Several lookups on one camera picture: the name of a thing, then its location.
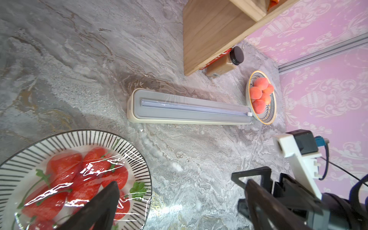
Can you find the beige plastic wrap dispenser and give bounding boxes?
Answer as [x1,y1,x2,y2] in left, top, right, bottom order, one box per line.
[126,89,253,125]

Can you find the small brown spice jar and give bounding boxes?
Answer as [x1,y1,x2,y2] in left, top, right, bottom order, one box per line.
[206,46,244,78]

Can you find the striped plate of strawberries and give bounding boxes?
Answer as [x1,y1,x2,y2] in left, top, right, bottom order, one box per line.
[0,129,153,230]

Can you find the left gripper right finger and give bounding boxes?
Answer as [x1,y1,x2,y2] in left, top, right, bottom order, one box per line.
[245,179,310,230]

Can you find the patterned plate with peaches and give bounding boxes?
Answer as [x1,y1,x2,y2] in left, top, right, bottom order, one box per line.
[246,71,277,125]

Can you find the orange snack bag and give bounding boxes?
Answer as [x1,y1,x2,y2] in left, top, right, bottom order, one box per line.
[268,0,280,9]

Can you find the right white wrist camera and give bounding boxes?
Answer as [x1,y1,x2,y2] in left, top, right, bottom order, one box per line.
[273,129,329,200]

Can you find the peach fruit pile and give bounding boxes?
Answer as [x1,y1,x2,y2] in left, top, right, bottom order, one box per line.
[249,77,274,114]

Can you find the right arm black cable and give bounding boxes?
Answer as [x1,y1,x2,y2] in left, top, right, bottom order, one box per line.
[317,142,368,182]

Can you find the red strawberries pile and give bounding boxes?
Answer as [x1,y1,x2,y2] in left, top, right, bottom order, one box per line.
[18,147,128,230]

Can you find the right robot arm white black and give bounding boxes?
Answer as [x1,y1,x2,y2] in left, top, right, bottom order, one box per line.
[231,166,368,230]

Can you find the wooden two-tier shelf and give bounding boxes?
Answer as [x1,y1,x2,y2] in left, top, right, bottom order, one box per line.
[183,0,296,76]

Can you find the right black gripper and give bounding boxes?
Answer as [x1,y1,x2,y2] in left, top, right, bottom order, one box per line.
[231,166,331,230]

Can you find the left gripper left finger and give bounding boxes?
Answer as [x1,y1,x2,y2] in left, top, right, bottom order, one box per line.
[57,181,120,230]

